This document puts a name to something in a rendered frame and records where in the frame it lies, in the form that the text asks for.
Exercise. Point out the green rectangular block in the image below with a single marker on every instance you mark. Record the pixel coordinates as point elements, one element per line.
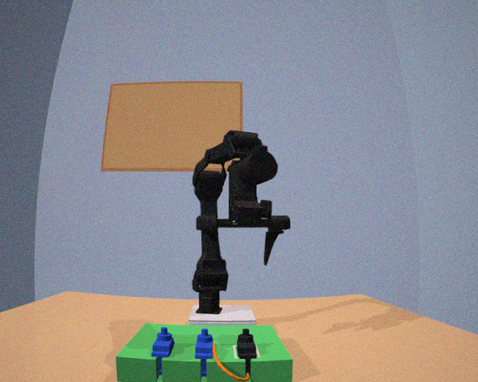
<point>183,353</point>

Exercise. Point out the black micro servo with orange cable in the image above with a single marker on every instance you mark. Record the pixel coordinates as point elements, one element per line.
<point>246,349</point>

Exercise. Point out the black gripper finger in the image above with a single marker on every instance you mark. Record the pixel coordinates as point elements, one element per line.
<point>269,241</point>
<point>214,240</point>

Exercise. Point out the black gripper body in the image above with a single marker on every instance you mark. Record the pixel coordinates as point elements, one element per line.
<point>210,223</point>

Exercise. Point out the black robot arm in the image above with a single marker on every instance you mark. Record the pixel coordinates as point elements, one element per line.
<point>256,165</point>

